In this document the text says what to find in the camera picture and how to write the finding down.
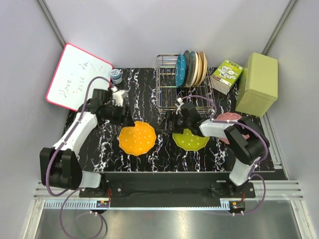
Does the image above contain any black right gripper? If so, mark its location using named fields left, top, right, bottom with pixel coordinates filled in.
left=157, top=110, right=191, bottom=135

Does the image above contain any light green metal tin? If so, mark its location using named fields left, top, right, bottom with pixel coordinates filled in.
left=235, top=52, right=278, bottom=117

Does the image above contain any lime green polka dot plate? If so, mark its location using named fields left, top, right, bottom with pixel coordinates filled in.
left=172, top=129, right=210, bottom=151

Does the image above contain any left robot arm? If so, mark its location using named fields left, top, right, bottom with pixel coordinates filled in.
left=39, top=87, right=135, bottom=197

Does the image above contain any teal grey plate in rack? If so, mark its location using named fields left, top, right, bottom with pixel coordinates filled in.
left=186, top=51, right=198, bottom=87

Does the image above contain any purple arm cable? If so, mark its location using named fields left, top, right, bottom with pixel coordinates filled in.
left=46, top=76, right=109, bottom=239
left=178, top=95, right=269, bottom=216

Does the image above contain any orange polka dot plate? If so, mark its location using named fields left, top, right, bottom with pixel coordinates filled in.
left=118, top=121, right=157, bottom=156

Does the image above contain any small blue lidded jar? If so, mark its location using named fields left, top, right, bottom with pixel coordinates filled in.
left=110, top=69, right=122, bottom=84

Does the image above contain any cream plate in rack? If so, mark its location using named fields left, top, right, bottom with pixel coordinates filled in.
left=192, top=52, right=202, bottom=87

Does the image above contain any metal wire dish rack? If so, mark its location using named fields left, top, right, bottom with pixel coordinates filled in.
left=156, top=54, right=213, bottom=115

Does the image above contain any blue polka dot plate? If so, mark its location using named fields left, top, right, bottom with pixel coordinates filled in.
left=175, top=54, right=186, bottom=87

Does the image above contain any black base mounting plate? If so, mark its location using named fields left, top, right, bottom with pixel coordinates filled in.
left=79, top=172, right=256, bottom=208

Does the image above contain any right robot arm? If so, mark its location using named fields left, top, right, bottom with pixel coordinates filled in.
left=158, top=103, right=270, bottom=198

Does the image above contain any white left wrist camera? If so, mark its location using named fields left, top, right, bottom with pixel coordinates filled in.
left=110, top=86, right=128, bottom=107

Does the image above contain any beige plate in rack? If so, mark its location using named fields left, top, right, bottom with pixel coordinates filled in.
left=196, top=51, right=207, bottom=87

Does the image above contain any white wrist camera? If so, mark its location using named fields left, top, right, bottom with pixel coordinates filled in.
left=175, top=98, right=184, bottom=116
left=110, top=86, right=128, bottom=107

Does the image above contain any pink framed whiteboard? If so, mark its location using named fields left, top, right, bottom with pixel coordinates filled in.
left=46, top=44, right=113, bottom=111

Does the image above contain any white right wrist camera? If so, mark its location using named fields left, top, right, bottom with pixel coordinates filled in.
left=175, top=98, right=184, bottom=116

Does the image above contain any dark teal plate in rack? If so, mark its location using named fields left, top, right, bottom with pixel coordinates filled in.
left=182, top=50, right=190, bottom=87

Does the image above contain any green printed paper box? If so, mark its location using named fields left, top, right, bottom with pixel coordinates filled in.
left=210, top=59, right=244, bottom=95

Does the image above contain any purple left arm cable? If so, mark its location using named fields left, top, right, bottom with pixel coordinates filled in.
left=46, top=76, right=109, bottom=239

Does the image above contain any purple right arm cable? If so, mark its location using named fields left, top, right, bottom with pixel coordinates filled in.
left=178, top=95, right=269, bottom=216

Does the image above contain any pink polka dot plate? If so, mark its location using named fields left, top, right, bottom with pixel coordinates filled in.
left=216, top=112, right=249, bottom=144

